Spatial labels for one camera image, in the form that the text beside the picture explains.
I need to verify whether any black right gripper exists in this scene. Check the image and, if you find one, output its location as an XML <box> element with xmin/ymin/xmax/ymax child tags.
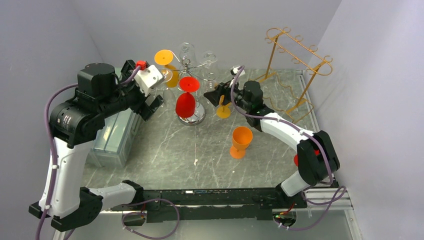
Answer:
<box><xmin>204</xmin><ymin>77</ymin><xmax>251</xmax><ymax>113</ymax></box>

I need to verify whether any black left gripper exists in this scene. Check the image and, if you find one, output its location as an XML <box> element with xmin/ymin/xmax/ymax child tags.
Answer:
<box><xmin>98</xmin><ymin>60</ymin><xmax>164</xmax><ymax>120</ymax></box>

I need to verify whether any clear ribbed wine glass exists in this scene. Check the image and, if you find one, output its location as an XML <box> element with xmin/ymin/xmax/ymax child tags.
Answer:
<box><xmin>178</xmin><ymin>42</ymin><xmax>198</xmax><ymax>67</ymax></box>
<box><xmin>200</xmin><ymin>50</ymin><xmax>219</xmax><ymax>81</ymax></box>

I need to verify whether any red plastic goblet back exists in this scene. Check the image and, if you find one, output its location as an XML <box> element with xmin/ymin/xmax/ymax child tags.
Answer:
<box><xmin>175</xmin><ymin>76</ymin><xmax>200</xmax><ymax>118</ymax></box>

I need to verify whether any red plastic goblet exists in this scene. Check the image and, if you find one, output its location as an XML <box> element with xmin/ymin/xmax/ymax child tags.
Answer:
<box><xmin>175</xmin><ymin>76</ymin><xmax>200</xmax><ymax>118</ymax></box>
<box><xmin>293</xmin><ymin>150</ymin><xmax>321</xmax><ymax>167</ymax></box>

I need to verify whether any orange plastic goblet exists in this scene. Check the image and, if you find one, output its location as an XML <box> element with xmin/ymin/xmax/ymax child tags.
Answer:
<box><xmin>154</xmin><ymin>49</ymin><xmax>179</xmax><ymax>88</ymax></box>
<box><xmin>229</xmin><ymin>126</ymin><xmax>253</xmax><ymax>159</ymax></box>
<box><xmin>215</xmin><ymin>95</ymin><xmax>231</xmax><ymax>119</ymax></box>

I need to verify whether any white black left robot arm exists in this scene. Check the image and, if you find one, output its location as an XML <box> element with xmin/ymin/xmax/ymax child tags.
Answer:
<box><xmin>28</xmin><ymin>60</ymin><xmax>165</xmax><ymax>232</ymax></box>

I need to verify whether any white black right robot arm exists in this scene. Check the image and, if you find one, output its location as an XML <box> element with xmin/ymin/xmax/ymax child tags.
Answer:
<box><xmin>203</xmin><ymin>81</ymin><xmax>340</xmax><ymax>208</ymax></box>

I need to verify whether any chrome wine glass rack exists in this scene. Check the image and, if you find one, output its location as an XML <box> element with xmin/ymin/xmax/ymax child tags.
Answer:
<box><xmin>170</xmin><ymin>49</ymin><xmax>220</xmax><ymax>127</ymax></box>

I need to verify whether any gold wine glass rack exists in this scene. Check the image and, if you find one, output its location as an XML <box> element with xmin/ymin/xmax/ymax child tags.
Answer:
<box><xmin>250</xmin><ymin>27</ymin><xmax>334</xmax><ymax>124</ymax></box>

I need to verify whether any orange plastic goblet back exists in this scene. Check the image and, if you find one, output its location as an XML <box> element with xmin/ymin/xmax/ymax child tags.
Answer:
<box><xmin>215</xmin><ymin>95</ymin><xmax>231</xmax><ymax>119</ymax></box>

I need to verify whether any green plastic storage box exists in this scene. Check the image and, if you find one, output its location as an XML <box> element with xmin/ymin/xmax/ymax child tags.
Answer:
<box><xmin>86</xmin><ymin>108</ymin><xmax>141</xmax><ymax>169</ymax></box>

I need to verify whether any red plastic goblet lying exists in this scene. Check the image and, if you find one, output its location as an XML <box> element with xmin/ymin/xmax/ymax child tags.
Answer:
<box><xmin>293</xmin><ymin>150</ymin><xmax>321</xmax><ymax>167</ymax></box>

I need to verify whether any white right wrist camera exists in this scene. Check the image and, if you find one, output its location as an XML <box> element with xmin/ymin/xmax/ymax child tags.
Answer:
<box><xmin>230</xmin><ymin>65</ymin><xmax>246</xmax><ymax>86</ymax></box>

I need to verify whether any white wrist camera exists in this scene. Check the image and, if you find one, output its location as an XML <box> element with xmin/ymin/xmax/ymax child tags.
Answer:
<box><xmin>230</xmin><ymin>65</ymin><xmax>246</xmax><ymax>86</ymax></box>
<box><xmin>133</xmin><ymin>60</ymin><xmax>165</xmax><ymax>97</ymax></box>

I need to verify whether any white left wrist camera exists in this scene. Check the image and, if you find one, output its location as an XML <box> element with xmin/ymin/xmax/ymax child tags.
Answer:
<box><xmin>133</xmin><ymin>60</ymin><xmax>165</xmax><ymax>97</ymax></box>

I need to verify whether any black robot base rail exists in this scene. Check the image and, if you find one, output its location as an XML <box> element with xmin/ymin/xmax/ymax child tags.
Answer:
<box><xmin>112</xmin><ymin>187</ymin><xmax>308</xmax><ymax>223</ymax></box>

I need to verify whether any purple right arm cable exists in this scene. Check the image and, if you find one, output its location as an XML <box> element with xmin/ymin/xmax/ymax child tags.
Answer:
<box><xmin>230</xmin><ymin>65</ymin><xmax>347</xmax><ymax>232</ymax></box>

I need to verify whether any aluminium frame rail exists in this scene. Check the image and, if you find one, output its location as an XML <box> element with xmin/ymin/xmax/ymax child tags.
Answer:
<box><xmin>52</xmin><ymin>187</ymin><xmax>364</xmax><ymax>240</ymax></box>

